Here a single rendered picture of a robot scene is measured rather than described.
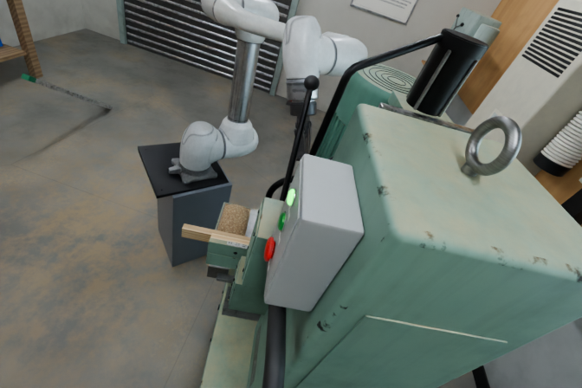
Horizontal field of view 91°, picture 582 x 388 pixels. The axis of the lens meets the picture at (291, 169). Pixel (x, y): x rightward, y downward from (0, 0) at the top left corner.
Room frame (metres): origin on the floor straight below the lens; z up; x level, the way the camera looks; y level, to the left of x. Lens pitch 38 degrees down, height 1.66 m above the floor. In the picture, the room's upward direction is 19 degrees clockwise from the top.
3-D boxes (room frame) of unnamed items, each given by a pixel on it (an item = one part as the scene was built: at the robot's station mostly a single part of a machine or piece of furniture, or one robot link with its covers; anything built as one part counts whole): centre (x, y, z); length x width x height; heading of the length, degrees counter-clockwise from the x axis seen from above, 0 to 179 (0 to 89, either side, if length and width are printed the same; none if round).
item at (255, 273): (0.33, -0.02, 1.23); 0.09 x 0.08 x 0.15; 9
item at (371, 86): (0.56, -0.13, 1.35); 0.18 x 0.18 x 0.31
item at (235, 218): (0.61, 0.12, 0.92); 0.14 x 0.09 x 0.04; 9
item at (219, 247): (0.53, -0.14, 0.93); 0.60 x 0.02 x 0.06; 99
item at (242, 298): (0.36, -0.01, 1.02); 0.09 x 0.07 x 0.12; 99
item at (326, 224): (0.22, -0.04, 1.40); 0.10 x 0.06 x 0.16; 9
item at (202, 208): (1.08, 0.47, 0.30); 0.30 x 0.30 x 0.60; 46
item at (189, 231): (0.55, -0.05, 0.92); 0.60 x 0.02 x 0.04; 99
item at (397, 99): (0.43, -0.15, 1.54); 0.08 x 0.08 x 0.17; 9
